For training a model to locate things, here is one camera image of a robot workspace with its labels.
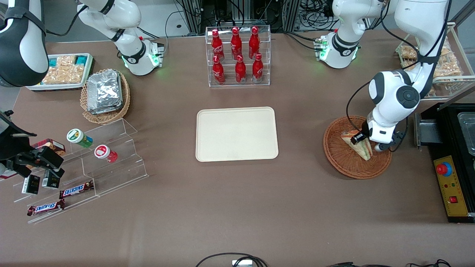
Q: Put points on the small black box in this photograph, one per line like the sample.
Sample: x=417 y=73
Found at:
x=30 y=184
x=50 y=182

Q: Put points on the red brown snack box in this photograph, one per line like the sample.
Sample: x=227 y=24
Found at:
x=53 y=144

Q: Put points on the black machine base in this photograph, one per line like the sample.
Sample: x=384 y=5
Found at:
x=445 y=126

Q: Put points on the silver foil pack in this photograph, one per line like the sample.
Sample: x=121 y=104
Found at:
x=104 y=89
x=107 y=111

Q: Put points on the red cola bottle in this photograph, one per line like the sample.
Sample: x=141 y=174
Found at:
x=218 y=72
x=241 y=71
x=258 y=69
x=254 y=44
x=236 y=44
x=217 y=46

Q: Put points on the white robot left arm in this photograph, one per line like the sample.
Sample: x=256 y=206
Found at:
x=386 y=104

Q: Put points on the large clear cracker bag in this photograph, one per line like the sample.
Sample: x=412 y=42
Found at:
x=63 y=76

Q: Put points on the round brown wicker basket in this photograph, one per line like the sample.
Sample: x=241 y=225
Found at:
x=345 y=163

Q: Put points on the red snack cup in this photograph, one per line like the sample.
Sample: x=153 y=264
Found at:
x=102 y=152

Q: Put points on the red emergency stop button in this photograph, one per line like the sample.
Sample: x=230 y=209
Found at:
x=443 y=169

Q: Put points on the beige plastic tray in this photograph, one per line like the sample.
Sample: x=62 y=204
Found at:
x=237 y=133

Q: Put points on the small clear cracker bag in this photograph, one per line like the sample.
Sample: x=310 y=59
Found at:
x=66 y=61

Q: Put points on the green snack cup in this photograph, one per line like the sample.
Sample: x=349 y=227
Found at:
x=76 y=136

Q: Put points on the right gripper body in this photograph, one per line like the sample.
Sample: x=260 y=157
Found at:
x=15 y=148

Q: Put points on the oval tan wicker basket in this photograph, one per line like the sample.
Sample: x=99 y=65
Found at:
x=107 y=118

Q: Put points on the yellow control panel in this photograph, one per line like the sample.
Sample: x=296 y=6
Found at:
x=454 y=185

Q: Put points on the triangle sandwich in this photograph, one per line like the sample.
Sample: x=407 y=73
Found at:
x=363 y=151

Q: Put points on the white snack tray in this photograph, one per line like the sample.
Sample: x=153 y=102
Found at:
x=55 y=87

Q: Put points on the clear acrylic bottle rack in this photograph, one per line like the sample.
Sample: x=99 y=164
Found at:
x=268 y=59

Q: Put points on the grey floor device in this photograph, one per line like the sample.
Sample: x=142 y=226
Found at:
x=242 y=264

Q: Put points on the brown Snickers bar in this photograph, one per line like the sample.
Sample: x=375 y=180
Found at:
x=45 y=207
x=76 y=190

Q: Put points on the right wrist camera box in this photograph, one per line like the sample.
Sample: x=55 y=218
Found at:
x=48 y=157

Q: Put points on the clear acrylic stepped shelf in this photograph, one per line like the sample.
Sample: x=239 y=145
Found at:
x=118 y=174

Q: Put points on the aluminium frame post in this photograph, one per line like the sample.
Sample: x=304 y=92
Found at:
x=291 y=15
x=195 y=18

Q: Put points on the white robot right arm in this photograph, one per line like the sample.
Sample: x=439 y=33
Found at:
x=122 y=18

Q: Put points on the teal snack packet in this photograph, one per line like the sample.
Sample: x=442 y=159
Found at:
x=53 y=62
x=81 y=60

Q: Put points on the steel pan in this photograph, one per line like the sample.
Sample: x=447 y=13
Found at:
x=467 y=129

